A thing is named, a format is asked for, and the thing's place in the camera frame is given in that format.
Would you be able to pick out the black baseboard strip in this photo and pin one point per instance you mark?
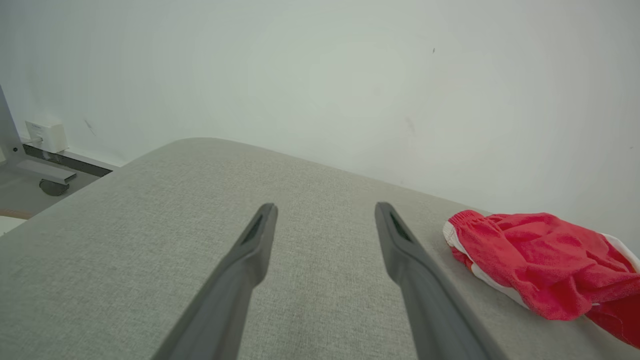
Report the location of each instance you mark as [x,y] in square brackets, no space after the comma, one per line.
[80,162]

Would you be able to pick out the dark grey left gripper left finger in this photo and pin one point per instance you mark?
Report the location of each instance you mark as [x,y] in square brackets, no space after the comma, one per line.
[225,300]

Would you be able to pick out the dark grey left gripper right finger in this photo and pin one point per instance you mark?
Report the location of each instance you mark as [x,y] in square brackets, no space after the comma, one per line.
[430,305]

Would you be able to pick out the red shorts with white stripes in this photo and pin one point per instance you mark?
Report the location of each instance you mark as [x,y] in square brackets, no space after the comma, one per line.
[545,260]

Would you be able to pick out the black caster wheel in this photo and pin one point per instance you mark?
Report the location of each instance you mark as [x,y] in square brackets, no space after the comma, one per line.
[54,187]

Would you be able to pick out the white wall socket box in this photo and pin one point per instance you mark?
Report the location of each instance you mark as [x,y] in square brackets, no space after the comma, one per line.
[49,137]

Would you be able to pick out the grey metal frame leg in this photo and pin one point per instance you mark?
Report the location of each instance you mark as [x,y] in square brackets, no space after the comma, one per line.
[30,167]

